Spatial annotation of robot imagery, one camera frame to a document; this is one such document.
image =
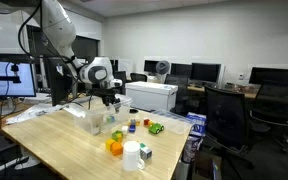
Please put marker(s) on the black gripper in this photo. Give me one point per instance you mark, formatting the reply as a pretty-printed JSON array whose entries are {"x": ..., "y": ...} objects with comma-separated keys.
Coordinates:
[{"x": 107, "y": 95}]

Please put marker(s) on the clear plastic storage box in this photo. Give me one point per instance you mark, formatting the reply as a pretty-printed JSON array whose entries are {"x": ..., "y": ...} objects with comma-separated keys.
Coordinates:
[{"x": 97, "y": 124}]

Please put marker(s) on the white lego block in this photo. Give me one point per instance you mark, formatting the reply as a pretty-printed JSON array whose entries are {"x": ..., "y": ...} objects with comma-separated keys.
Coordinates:
[{"x": 125, "y": 130}]

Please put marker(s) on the blue curved lego block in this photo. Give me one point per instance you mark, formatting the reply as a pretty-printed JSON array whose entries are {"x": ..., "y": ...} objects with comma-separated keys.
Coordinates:
[{"x": 132, "y": 128}]

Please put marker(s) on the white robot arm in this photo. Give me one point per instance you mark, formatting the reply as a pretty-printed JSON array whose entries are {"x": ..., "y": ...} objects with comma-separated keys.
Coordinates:
[{"x": 59, "y": 26}]

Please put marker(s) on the white cardboard box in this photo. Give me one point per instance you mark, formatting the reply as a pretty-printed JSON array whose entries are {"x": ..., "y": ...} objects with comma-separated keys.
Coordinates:
[{"x": 150, "y": 96}]

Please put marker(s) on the red lego block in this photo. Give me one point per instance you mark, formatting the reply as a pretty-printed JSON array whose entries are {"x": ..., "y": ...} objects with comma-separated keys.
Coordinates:
[{"x": 146, "y": 122}]

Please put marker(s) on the yellow block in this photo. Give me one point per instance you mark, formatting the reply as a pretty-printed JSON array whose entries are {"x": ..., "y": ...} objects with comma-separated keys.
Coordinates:
[{"x": 109, "y": 144}]

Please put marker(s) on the orange block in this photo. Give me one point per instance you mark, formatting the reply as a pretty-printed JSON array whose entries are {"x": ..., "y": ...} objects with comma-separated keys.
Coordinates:
[{"x": 117, "y": 149}]

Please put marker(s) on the small green lego brick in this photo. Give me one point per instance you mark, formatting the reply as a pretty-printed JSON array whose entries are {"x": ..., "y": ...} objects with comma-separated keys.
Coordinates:
[{"x": 142, "y": 145}]

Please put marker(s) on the lego block with stickers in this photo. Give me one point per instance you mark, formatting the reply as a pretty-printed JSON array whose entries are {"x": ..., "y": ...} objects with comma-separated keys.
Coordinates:
[{"x": 146, "y": 153}]

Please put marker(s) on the brown cardboard box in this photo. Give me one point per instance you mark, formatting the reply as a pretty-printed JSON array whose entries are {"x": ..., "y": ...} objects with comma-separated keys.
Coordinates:
[{"x": 204, "y": 166}]

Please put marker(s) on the blue and green cube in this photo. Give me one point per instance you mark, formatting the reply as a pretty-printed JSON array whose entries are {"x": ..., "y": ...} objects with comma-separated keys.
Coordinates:
[{"x": 110, "y": 119}]

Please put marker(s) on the yellow toy brick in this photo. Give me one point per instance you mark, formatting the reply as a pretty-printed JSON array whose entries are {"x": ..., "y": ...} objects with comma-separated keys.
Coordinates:
[{"x": 134, "y": 122}]

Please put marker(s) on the unlit black desk monitor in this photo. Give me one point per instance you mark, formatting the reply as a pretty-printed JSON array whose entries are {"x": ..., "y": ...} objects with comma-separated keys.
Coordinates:
[{"x": 59, "y": 83}]

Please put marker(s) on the black computer monitor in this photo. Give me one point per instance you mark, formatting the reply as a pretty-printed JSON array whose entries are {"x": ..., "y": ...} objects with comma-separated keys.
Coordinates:
[
  {"x": 180, "y": 69},
  {"x": 205, "y": 72},
  {"x": 151, "y": 66}
]

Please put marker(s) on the green toy car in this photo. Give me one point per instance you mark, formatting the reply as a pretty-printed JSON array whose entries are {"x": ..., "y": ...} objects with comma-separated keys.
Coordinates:
[{"x": 156, "y": 128}]

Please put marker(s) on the small blue white item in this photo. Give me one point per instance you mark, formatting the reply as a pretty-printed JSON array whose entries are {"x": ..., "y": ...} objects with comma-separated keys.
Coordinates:
[{"x": 167, "y": 87}]

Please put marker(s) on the grey desk fan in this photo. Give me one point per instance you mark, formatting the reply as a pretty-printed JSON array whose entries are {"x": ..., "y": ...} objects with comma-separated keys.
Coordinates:
[{"x": 162, "y": 67}]

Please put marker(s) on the white mug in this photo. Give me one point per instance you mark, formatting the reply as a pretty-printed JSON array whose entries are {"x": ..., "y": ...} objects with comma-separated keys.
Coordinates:
[{"x": 131, "y": 156}]

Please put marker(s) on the clear plastic lid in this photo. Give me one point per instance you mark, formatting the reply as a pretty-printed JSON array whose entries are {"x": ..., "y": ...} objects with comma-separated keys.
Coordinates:
[{"x": 174, "y": 123}]

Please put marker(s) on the crumpled clear plastic bag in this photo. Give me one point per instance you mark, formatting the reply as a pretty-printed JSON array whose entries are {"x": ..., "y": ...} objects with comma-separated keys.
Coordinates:
[{"x": 34, "y": 113}]

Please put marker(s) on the blue and white carton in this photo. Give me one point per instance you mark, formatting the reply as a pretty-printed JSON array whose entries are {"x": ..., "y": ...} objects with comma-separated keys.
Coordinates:
[{"x": 196, "y": 123}]

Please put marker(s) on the grey and white bag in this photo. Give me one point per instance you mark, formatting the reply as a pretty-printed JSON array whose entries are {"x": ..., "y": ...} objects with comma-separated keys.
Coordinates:
[{"x": 190, "y": 148}]

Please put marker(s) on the lit computer monitor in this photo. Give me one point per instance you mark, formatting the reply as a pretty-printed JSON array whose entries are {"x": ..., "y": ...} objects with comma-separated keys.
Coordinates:
[{"x": 4, "y": 88}]

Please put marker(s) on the black mesh office chair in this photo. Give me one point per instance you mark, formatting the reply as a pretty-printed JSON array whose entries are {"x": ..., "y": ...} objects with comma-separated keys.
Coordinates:
[
  {"x": 277, "y": 100},
  {"x": 225, "y": 116}
]

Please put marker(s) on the wooden desk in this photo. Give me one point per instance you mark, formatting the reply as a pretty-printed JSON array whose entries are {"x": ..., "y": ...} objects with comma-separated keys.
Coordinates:
[{"x": 250, "y": 94}]

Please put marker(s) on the wide black monitor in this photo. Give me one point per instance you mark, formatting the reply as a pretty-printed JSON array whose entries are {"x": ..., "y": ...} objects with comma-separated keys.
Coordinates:
[{"x": 270, "y": 75}]

